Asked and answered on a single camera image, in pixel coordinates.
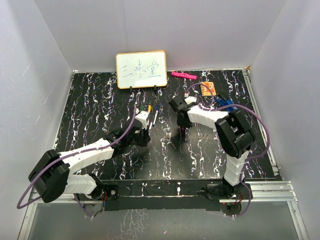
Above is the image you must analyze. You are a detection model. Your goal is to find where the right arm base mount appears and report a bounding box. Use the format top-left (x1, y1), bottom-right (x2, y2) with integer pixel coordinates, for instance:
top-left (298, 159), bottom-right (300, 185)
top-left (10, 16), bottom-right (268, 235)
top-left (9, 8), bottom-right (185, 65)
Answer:
top-left (197, 182), bottom-right (253, 204)

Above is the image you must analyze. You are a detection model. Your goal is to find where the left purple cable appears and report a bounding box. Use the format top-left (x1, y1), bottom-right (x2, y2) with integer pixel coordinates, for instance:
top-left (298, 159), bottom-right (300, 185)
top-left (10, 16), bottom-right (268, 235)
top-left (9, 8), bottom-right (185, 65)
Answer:
top-left (16, 104), bottom-right (138, 221)

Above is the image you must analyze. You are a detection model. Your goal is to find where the blue plastic clip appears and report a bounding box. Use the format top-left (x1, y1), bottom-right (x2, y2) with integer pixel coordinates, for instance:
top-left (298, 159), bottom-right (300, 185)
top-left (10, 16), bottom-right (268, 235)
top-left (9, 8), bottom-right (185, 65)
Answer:
top-left (215, 93), bottom-right (237, 112)

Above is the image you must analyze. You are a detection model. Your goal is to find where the blue marker pen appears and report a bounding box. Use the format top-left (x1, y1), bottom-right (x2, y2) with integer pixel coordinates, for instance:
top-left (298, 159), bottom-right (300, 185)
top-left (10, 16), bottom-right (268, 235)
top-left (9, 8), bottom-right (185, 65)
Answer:
top-left (152, 109), bottom-right (160, 127)

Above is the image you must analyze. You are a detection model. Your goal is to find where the orange card box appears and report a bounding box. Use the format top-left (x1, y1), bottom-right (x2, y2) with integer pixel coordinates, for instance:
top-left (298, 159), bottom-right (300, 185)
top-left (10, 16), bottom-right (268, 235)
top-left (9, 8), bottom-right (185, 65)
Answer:
top-left (200, 81), bottom-right (217, 97)

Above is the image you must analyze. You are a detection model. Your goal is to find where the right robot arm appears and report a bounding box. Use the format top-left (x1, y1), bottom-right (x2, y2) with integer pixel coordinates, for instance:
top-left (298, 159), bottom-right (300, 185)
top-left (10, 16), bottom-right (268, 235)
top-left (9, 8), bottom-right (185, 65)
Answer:
top-left (168, 96), bottom-right (256, 199)

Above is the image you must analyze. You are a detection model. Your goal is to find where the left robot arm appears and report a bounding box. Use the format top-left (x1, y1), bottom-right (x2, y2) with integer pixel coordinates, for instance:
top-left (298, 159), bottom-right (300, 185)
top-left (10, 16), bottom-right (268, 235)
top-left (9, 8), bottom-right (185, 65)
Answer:
top-left (28, 121), bottom-right (151, 203)

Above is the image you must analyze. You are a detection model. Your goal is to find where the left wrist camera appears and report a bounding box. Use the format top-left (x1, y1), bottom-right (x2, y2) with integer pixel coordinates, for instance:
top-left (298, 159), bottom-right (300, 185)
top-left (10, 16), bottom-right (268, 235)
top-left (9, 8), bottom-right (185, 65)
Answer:
top-left (135, 110), bottom-right (149, 130)

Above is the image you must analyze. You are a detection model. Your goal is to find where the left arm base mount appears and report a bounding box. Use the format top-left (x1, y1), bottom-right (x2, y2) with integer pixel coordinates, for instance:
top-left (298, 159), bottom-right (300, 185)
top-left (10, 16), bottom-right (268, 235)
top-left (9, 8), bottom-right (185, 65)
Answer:
top-left (76, 183), bottom-right (119, 208)

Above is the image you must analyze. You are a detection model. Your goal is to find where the yellow marker pen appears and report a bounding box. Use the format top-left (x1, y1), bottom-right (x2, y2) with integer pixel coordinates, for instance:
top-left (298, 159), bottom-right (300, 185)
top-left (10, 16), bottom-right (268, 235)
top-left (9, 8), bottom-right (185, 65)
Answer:
top-left (148, 110), bottom-right (152, 129)

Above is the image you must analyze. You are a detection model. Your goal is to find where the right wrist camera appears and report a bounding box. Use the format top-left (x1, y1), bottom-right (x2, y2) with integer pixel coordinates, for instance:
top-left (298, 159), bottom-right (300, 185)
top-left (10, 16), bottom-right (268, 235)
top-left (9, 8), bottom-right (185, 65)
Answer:
top-left (184, 92), bottom-right (197, 105)

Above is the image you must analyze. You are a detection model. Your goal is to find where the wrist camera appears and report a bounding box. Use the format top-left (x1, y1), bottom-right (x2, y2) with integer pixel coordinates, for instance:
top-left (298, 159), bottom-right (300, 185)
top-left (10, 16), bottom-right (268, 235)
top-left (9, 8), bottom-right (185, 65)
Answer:
top-left (184, 92), bottom-right (197, 105)
top-left (135, 110), bottom-right (149, 130)

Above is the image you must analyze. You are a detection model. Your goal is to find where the small whiteboard with writing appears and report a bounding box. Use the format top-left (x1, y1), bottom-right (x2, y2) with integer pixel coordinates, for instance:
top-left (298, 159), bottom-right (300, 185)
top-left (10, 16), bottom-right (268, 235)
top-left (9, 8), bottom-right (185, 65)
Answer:
top-left (115, 50), bottom-right (168, 89)

